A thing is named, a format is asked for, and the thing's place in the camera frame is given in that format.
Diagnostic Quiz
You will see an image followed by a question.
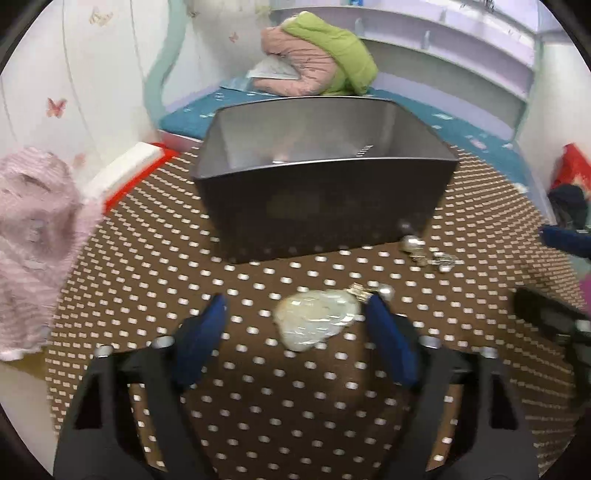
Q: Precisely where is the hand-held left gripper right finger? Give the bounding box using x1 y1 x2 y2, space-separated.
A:
367 293 541 480

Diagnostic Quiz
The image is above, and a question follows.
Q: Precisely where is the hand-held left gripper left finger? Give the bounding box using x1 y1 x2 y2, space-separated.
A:
53 293 229 480

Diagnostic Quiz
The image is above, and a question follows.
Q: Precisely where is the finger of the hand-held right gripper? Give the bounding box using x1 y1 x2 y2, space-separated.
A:
513 286 591 352
538 224 591 262

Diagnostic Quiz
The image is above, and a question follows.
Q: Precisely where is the white jade pendant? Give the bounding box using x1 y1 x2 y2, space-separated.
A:
273 282 372 355

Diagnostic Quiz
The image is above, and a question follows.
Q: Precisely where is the small silver earring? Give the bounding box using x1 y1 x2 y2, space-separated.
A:
418 251 462 274

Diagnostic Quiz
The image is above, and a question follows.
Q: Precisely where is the grey metal box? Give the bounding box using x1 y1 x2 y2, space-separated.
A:
191 98 460 265

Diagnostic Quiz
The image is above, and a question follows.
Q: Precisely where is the dark clothing pile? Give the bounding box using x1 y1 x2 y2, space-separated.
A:
547 185 591 230

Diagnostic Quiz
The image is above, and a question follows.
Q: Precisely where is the red bag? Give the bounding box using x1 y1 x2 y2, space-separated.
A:
549 143 591 195

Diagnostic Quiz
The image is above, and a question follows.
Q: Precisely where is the brown polka dot tablecloth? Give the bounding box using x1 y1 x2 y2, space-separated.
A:
44 138 587 480

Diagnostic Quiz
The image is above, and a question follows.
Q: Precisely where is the pink checked cloth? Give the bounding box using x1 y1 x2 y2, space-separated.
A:
0 147 109 363

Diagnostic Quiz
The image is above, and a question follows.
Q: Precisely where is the teal candy print bed cover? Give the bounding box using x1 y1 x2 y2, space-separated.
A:
157 78 529 195

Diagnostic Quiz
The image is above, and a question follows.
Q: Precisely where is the white pillow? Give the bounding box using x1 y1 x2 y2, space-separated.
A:
246 56 301 83

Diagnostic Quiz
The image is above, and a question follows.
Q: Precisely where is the pink quilt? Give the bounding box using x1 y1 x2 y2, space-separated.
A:
253 25 347 97

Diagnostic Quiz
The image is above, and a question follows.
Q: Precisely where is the white wardrobe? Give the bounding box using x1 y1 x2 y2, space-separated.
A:
0 0 176 158

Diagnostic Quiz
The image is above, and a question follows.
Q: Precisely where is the green quilt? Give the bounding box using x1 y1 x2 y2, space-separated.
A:
283 13 379 97

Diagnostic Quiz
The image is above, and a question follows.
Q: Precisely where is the lilac wall shelf unit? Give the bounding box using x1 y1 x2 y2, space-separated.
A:
268 0 541 104

